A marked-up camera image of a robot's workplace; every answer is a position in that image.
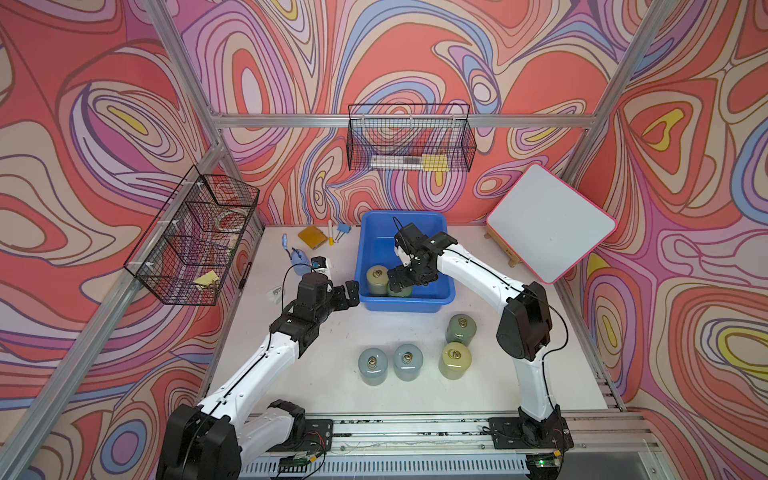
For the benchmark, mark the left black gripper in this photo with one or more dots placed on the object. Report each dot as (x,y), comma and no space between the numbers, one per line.
(340,301)

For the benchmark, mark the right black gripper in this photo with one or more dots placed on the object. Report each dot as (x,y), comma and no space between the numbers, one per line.
(404,280)

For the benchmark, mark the green tea canister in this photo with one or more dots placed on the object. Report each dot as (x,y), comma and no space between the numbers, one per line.
(403,292)
(461,329)

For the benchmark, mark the yellow-green tea canister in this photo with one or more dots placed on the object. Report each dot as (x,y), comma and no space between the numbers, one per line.
(377,280)
(455,360)

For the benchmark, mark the yellow-green tea canister back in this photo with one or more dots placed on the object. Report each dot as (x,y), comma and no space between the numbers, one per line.
(455,360)

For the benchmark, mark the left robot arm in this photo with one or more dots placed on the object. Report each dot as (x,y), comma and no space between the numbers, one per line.
(214,439)

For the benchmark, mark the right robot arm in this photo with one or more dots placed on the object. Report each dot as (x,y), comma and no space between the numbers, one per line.
(523,332)

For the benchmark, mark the clear tube in basket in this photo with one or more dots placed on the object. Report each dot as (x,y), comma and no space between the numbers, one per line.
(396,162)

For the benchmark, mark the yellow sponge in basket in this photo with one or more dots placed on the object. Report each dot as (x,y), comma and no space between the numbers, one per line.
(208,280)

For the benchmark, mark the blue bottle with brush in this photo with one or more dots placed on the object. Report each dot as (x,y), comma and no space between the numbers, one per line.
(300,262)

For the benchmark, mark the small white object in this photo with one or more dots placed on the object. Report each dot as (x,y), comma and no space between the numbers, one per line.
(275,294)

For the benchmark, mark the yellow square pad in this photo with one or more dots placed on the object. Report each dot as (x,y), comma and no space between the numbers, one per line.
(313,237)

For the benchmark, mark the yellow white marker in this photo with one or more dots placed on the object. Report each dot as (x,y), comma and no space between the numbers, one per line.
(330,232)

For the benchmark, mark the blue binder clip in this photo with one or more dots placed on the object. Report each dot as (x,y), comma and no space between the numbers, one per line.
(342,229)

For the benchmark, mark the wooden easel stand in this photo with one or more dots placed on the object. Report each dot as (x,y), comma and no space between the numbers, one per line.
(513,258)

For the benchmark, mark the yellow sticky notes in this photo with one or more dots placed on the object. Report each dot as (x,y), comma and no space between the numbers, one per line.
(435,163)

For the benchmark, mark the green circuit board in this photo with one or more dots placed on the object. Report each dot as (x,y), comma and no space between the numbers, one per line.
(295,464)

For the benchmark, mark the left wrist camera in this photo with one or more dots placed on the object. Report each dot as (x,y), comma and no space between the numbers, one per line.
(321,265)

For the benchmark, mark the black wire basket back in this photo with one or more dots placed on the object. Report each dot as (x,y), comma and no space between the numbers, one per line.
(410,129)

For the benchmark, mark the black wire basket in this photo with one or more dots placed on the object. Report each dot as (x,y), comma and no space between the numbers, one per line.
(200,228)
(410,129)

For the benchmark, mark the white board pink frame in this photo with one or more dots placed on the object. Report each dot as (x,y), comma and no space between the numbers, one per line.
(548,225)

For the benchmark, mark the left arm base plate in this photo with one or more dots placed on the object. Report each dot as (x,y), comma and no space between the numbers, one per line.
(317,436)

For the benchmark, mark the black wire basket left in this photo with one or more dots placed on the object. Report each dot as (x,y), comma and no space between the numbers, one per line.
(200,228)

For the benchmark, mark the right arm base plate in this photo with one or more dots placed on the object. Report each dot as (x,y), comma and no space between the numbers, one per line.
(524,432)

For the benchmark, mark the aluminium rail base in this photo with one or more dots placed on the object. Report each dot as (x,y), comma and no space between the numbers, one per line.
(607,445)

